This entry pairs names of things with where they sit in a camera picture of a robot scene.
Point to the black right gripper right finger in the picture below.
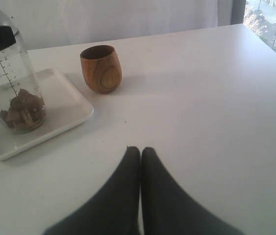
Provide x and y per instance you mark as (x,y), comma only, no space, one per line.
(168,210)

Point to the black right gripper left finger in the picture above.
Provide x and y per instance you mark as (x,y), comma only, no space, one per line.
(113,210)

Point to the clear plastic measuring cup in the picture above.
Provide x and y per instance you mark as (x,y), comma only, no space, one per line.
(16,72)

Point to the wooden clothespins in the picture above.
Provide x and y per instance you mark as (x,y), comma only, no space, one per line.
(26,112)

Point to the brown wooden round cup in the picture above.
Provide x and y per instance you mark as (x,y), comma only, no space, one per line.
(101,68)

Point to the white rectangular plastic tray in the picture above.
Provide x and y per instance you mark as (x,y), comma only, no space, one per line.
(66,108)

